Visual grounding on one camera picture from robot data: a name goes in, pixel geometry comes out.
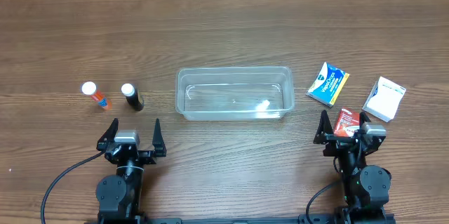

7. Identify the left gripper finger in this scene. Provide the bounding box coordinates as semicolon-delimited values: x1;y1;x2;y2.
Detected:
152;119;166;150
98;118;119;144

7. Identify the red box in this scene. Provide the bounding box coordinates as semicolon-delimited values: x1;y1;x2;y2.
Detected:
333;107;360;137

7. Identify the white box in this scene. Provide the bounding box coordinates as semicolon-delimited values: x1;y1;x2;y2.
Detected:
362;77;406;122

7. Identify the blue VapoDrops box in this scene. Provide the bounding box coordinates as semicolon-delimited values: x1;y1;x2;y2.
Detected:
307;62;350;107

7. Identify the black bottle white cap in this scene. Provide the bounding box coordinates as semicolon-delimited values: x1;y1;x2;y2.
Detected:
121;83;145;111

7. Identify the orange tube white cap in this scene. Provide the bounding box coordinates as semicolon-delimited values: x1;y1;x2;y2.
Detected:
81;81;112;110

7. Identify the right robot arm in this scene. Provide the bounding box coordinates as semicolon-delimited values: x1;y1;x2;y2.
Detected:
305;110;396;224

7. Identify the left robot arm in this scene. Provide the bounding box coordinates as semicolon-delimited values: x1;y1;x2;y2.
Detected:
95;119;167;223

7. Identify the clear plastic container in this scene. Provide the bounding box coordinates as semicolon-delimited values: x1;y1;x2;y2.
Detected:
175;66;295;121

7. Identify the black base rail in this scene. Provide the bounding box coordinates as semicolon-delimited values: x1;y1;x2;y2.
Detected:
83;213;396;224

